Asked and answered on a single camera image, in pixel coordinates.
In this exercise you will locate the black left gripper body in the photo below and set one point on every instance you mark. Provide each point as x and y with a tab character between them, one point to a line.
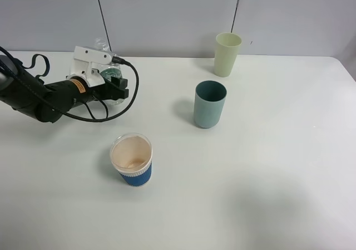
80	90

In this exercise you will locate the paper cup with blue sleeve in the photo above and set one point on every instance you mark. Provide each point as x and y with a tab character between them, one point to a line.
131	155

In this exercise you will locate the teal blue plastic cup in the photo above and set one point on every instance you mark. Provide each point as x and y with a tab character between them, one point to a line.
209	102

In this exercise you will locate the clear bottle with green label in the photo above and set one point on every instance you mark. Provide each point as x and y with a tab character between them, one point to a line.
108	71

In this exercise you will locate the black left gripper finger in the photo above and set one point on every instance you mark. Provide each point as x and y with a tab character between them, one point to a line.
120	83
116	94

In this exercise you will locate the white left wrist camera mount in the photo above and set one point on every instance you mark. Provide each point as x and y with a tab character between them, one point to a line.
84	64

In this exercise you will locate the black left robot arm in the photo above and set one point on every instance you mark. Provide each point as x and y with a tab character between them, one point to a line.
30	96

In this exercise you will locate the pale yellow-green plastic cup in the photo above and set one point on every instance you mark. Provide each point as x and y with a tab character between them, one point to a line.
226	51

